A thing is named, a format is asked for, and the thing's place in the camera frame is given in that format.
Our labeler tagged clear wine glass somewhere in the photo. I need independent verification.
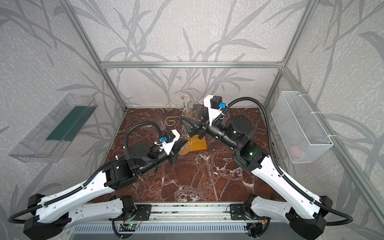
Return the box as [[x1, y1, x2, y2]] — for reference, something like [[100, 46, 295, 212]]
[[177, 93, 191, 110], [186, 101, 202, 120]]

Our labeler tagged amber wine glass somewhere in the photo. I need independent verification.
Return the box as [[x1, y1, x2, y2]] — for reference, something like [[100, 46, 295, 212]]
[[179, 143, 190, 155]]

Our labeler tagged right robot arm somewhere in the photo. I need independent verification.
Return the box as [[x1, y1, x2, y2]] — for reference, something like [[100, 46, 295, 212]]
[[180, 115, 327, 240]]

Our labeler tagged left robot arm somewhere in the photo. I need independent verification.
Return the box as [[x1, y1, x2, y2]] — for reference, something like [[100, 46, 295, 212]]
[[23, 139, 188, 240]]

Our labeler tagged yellow wooden rack base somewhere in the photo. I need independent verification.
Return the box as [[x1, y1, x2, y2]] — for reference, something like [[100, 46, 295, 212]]
[[187, 136, 208, 153]]

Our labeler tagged green circuit board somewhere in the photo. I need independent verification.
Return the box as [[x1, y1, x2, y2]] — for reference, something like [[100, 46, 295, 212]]
[[119, 223, 141, 233]]

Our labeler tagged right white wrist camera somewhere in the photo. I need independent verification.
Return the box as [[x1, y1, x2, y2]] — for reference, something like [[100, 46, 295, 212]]
[[204, 95, 226, 126]]

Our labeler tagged gold wire glass rack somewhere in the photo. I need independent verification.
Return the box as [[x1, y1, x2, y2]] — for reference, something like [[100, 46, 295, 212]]
[[164, 101, 187, 127]]

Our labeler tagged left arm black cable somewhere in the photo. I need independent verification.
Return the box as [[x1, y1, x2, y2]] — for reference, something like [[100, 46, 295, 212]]
[[8, 121, 163, 224]]

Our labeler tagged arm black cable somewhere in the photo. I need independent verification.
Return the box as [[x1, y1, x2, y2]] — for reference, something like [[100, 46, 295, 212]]
[[215, 96, 354, 226], [8, 121, 163, 224]]

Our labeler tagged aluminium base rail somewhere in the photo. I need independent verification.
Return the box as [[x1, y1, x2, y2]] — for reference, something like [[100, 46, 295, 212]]
[[68, 201, 319, 234]]

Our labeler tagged white wire mesh basket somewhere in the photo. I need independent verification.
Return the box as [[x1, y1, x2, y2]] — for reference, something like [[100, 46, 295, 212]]
[[272, 91, 334, 164]]

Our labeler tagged aluminium frame crossbar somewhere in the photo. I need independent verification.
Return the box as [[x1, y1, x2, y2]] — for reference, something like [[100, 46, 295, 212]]
[[99, 62, 283, 69]]

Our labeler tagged clear plastic wall bin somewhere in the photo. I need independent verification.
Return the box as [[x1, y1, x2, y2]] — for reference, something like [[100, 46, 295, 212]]
[[9, 94, 98, 163]]

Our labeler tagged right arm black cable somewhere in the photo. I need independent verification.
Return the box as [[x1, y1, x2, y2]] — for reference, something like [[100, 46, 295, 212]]
[[215, 96, 354, 226]]

